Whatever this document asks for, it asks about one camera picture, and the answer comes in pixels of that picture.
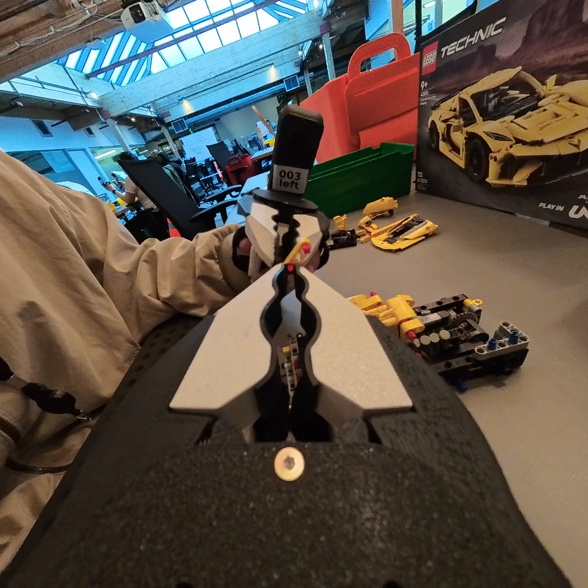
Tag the grey desk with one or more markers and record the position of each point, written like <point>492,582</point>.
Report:
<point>505,285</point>

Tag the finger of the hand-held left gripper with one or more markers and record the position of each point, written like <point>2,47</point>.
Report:
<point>312,229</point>
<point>262,229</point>

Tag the person's left forearm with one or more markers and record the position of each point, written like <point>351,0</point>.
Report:
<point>183,271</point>

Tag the white ceiling projector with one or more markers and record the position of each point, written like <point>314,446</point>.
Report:
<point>140,13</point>

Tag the dark toy car box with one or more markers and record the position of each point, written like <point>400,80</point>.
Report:
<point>459,59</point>

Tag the long yellow brick door assembly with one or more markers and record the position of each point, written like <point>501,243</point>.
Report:
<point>404,239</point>

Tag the black red brick piece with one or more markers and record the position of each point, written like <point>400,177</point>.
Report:
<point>342,240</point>

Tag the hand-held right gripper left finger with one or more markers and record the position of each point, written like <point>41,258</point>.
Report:
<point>220,367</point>

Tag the red Lego storage case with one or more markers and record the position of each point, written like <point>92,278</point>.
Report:
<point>367,115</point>

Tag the person's beige jacket torso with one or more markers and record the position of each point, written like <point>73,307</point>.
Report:
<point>55,275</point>

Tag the black office chair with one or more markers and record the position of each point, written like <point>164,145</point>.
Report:
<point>174,197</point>

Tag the green plastic bin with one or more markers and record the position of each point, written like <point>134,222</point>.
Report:
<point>358,183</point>

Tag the white wall board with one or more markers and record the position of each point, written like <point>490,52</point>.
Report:
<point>200,144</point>

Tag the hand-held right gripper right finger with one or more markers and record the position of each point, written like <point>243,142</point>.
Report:
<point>363,367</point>

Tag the small yellow brick piece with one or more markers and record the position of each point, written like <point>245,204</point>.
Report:
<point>340,222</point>

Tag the short yellow brick fender assembly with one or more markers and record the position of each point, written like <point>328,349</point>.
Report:
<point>379,205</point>

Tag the black perforated chair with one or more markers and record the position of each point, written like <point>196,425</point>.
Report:
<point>170,340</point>

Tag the yellow black brick subassembly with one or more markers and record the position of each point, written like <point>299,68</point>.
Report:
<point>399,307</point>

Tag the person's left hand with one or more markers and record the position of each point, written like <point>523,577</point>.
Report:
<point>245,246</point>

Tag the yellow beam with red pins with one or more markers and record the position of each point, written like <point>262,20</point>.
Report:
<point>301,251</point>

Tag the black brick car chassis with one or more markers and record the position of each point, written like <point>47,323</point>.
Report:
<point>459,340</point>

